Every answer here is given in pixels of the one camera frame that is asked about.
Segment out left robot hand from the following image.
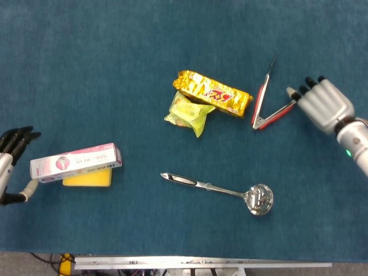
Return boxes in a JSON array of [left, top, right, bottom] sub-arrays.
[[0, 125, 43, 206]]

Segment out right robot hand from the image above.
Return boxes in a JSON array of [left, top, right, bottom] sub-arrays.
[[286, 75, 356, 136]]

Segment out steel tongs red grips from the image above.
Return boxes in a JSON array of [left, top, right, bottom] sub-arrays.
[[251, 53, 297, 131]]

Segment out white toothpaste box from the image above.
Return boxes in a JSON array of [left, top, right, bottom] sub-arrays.
[[30, 143, 123, 184]]

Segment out yellow sponge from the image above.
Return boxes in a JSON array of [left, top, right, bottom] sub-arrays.
[[62, 168, 113, 187]]

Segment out steel ladle black handle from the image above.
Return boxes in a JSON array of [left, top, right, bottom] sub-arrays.
[[160, 171, 274, 216]]

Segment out gold foil snack package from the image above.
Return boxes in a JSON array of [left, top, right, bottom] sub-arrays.
[[172, 70, 254, 118]]

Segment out yellow block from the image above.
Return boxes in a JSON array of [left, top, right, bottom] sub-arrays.
[[59, 252, 76, 276]]

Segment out green snack packet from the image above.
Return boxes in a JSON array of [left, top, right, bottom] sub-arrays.
[[163, 91, 216, 138]]

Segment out teal table cloth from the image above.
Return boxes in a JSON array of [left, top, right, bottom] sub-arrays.
[[0, 0, 368, 264]]

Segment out black floor cable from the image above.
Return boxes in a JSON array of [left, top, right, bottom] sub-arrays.
[[30, 252, 63, 273]]

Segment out aluminium rail bar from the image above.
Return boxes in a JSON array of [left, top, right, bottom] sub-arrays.
[[74, 255, 333, 270]]

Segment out wire bundle under rail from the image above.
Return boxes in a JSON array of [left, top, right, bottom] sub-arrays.
[[116, 269, 248, 276]]

